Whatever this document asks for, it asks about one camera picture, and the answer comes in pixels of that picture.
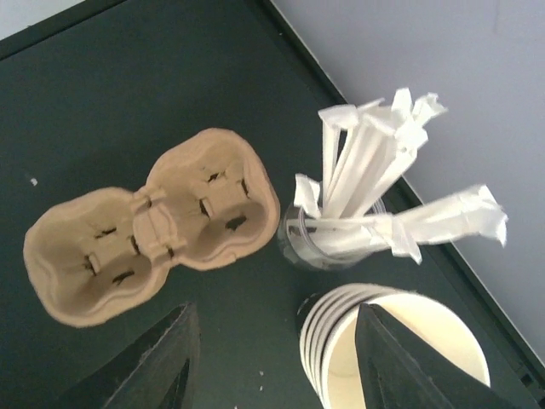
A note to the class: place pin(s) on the glass of wrapped straws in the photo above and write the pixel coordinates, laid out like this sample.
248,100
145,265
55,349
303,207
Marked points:
338,221

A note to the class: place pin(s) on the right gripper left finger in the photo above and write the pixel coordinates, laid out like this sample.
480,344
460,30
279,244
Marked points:
158,370

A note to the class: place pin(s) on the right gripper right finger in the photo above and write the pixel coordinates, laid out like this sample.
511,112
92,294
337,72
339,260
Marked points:
400,370

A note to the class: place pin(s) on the brown pulp cup carrier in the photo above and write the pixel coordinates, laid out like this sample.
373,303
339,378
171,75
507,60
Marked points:
205,204

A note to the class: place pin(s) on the paper cup stack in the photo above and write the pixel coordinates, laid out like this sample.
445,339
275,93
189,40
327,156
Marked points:
327,326

